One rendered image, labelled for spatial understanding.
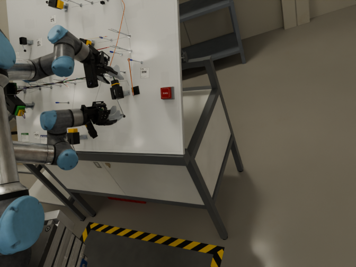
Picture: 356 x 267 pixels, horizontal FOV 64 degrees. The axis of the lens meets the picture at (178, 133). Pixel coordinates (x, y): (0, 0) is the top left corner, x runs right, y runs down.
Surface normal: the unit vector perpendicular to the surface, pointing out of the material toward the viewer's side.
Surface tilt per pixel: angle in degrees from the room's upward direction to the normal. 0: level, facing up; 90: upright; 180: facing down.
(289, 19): 90
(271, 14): 90
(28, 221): 95
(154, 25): 50
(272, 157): 0
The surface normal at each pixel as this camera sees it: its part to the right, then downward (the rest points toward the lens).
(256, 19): -0.02, 0.66
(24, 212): 0.97, -0.11
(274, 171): -0.33, -0.71
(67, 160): 0.56, 0.39
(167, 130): -0.46, 0.08
